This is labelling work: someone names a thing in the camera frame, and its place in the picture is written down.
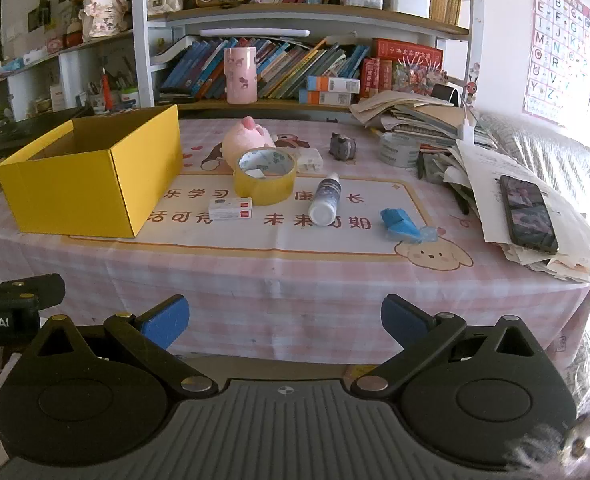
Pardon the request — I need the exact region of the pink checked cloth desktop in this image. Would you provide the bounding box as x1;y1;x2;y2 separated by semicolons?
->
0;110;590;366

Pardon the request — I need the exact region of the white eraser box red label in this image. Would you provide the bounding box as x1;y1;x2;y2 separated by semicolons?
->
208;197;254;221

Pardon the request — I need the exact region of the black smartphone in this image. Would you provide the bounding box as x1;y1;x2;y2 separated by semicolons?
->
499;175;560;255

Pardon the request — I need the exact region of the grey tape roll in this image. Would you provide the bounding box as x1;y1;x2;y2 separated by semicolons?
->
378;132;422;168

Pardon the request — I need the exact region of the yellow tape roll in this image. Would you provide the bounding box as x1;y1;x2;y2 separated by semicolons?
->
233;148;298;207

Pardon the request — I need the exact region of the small grey toy figurine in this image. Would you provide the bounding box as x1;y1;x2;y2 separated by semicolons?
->
329;132;358;162

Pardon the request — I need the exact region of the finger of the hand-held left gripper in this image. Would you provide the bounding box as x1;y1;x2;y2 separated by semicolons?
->
0;274;66;311

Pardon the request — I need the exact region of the white spray bottle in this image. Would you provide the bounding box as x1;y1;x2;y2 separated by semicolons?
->
308;172;342;227

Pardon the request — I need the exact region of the pink cylinder pen holder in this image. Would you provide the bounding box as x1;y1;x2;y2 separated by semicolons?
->
224;47;258;105

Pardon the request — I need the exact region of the alphabet wall poster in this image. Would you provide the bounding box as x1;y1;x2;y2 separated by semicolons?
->
522;0;590;126

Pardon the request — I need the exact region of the black phone stand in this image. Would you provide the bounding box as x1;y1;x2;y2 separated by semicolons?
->
432;83;463;108

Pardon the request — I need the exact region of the row of leaning books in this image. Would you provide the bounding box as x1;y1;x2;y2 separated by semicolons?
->
160;37;370;101

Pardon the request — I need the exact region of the plastic covered sofa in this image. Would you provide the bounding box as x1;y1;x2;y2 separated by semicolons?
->
475;112;590;411

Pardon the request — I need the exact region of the pink plush doll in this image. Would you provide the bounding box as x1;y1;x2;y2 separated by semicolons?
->
83;0;128;38

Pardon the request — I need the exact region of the yellow cardboard box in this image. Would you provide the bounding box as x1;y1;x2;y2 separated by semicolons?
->
0;104;183;239

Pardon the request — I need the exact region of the white charger adapter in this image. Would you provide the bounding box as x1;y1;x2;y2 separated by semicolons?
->
295;149;324;173

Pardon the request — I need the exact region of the pink plush pig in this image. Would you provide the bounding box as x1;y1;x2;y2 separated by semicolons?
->
223;116;276;171

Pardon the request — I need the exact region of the cartoon deer wall sticker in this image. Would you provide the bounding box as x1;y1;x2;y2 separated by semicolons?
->
465;62;480;108

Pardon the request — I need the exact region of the pile of papers and books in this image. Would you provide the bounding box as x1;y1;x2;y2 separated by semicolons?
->
350;90;590;283

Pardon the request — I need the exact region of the black piano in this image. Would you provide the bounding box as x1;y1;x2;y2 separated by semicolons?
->
0;106;96;171

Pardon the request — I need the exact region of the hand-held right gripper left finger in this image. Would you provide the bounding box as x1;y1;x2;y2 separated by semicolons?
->
25;294;219;397

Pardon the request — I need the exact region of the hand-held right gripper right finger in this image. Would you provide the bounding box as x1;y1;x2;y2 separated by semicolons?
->
351;294;544;397

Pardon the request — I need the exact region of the white bookshelf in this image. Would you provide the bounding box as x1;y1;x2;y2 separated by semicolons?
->
132;0;476;111

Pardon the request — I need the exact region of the orange and white carton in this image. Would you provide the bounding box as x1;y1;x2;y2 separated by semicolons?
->
299;89;358;107
307;76;362;94

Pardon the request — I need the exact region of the white side shelf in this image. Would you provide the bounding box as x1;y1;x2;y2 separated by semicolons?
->
0;25;140;126

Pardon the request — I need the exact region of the furry silver charm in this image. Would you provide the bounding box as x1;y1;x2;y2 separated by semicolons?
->
507;410;590;480

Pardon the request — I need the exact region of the red boxed book set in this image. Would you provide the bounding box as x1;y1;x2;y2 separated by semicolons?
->
360;38;446;98

